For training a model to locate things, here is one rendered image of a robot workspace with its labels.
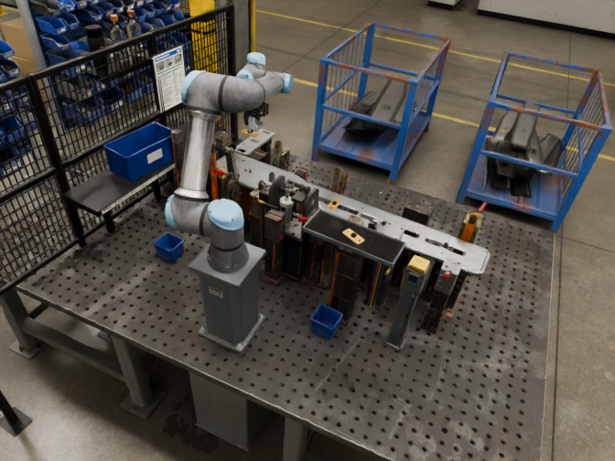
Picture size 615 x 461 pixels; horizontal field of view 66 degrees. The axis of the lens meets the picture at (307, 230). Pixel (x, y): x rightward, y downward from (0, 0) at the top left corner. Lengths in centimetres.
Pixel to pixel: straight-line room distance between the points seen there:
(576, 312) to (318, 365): 214
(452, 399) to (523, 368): 36
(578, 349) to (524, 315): 106
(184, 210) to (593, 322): 279
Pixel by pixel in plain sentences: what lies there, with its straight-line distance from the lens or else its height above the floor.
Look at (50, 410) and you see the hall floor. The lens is 284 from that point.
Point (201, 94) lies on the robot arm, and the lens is 160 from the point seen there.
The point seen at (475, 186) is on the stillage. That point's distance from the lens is 415.
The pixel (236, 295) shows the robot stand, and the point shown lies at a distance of 173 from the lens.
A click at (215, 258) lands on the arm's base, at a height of 115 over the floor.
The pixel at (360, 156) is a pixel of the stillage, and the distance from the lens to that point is 414.
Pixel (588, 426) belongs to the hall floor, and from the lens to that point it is 309.
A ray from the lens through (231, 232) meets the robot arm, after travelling 159.
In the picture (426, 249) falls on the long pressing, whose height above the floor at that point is 100.
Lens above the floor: 230
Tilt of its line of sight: 40 degrees down
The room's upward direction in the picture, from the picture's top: 5 degrees clockwise
